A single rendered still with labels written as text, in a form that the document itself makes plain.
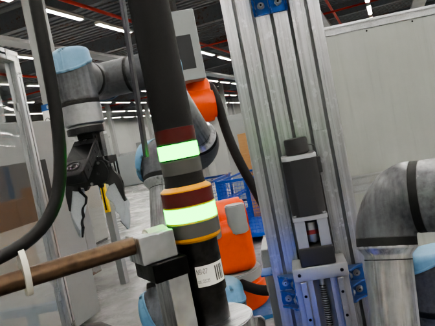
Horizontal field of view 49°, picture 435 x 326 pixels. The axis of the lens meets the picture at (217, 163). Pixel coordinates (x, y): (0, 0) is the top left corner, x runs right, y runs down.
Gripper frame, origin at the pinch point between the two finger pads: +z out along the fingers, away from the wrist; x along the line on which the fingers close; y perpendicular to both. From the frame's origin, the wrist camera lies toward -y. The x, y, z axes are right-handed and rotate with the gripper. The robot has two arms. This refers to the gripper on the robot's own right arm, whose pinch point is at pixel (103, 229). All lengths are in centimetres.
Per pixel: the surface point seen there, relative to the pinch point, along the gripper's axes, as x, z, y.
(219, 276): -26, -2, -52
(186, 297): -24, -1, -53
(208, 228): -26, -6, -52
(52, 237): 45, 11, 77
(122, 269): 159, 128, 504
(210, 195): -27, -9, -51
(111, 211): 157, 53, 506
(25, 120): 45, -32, 76
